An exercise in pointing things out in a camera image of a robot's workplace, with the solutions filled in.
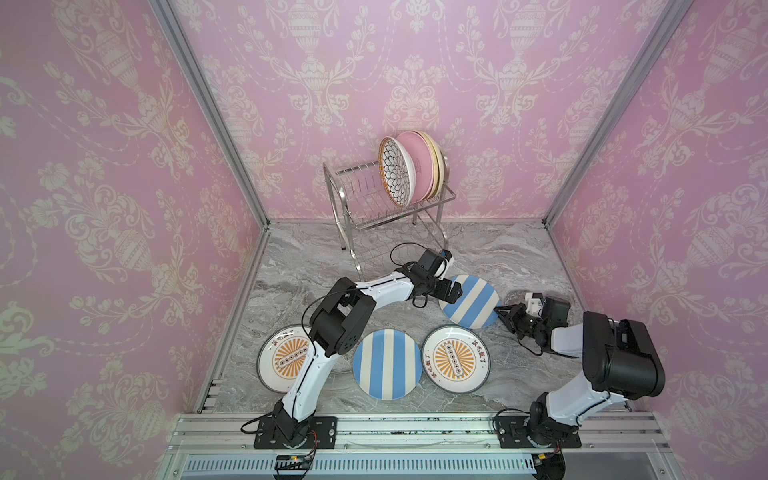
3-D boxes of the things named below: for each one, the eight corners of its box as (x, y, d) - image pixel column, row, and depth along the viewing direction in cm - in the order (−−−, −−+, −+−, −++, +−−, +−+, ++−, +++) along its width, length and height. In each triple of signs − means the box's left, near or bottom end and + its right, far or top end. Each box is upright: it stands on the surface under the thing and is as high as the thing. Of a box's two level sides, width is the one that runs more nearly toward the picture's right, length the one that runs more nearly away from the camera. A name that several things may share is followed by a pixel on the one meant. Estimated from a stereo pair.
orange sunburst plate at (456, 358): (423, 393, 82) (424, 391, 80) (419, 327, 94) (420, 324, 93) (496, 393, 82) (498, 391, 80) (482, 327, 94) (484, 324, 93)
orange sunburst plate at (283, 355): (250, 392, 82) (247, 390, 81) (268, 327, 95) (266, 324, 93) (307, 392, 82) (305, 390, 81) (318, 327, 95) (316, 324, 93)
